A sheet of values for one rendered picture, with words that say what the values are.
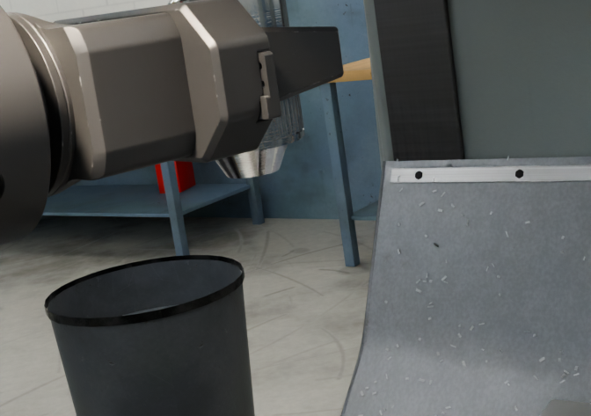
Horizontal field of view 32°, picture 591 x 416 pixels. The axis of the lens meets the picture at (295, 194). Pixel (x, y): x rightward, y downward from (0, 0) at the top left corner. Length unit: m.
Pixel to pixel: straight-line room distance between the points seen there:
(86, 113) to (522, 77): 0.48
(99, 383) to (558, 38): 1.77
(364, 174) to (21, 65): 5.14
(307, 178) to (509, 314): 4.92
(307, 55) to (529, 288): 0.39
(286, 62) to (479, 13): 0.39
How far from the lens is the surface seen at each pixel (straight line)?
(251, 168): 0.42
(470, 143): 0.79
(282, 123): 0.41
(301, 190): 5.69
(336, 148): 4.54
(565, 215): 0.75
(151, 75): 0.35
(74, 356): 2.39
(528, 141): 0.77
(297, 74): 0.40
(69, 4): 6.63
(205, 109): 0.35
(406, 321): 0.79
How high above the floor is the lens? 1.27
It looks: 11 degrees down
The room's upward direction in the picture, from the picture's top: 8 degrees counter-clockwise
